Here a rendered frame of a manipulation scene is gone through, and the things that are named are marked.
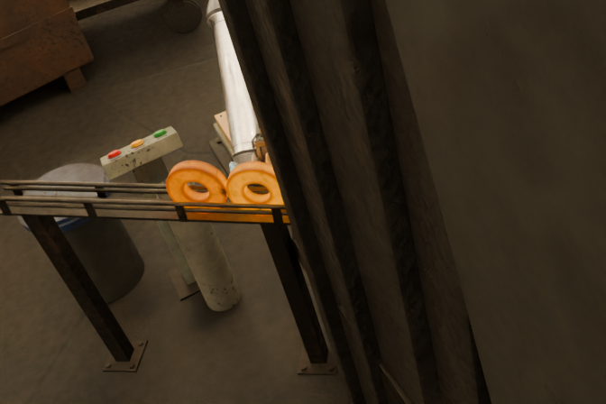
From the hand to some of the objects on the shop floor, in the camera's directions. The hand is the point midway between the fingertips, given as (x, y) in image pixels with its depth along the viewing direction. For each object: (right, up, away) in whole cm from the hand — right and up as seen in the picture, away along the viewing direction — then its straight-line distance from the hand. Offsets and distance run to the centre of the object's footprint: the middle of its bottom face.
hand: (260, 179), depth 181 cm
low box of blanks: (-150, +46, +218) cm, 269 cm away
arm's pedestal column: (-4, +12, +128) cm, 129 cm away
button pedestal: (-27, -34, +82) cm, 92 cm away
